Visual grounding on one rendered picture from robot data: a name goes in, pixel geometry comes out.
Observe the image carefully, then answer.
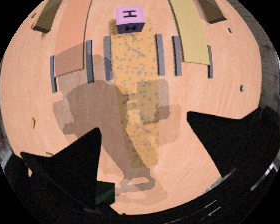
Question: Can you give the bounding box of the purple cube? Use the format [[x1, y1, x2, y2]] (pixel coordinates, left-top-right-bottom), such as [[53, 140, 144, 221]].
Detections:
[[115, 6, 145, 35]]

